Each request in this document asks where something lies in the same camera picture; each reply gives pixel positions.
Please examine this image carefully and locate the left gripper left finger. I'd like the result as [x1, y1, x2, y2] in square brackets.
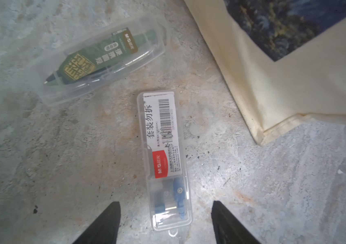
[73, 201, 121, 244]

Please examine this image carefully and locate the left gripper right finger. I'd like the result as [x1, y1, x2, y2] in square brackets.
[211, 201, 260, 244]

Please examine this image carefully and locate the compass set red label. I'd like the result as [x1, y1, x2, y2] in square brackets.
[137, 90, 192, 231]

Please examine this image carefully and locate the green compass set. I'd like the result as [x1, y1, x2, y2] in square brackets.
[26, 13, 170, 105]

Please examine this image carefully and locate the cream canvas tote bag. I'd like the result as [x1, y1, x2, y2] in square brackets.
[186, 1, 346, 145]

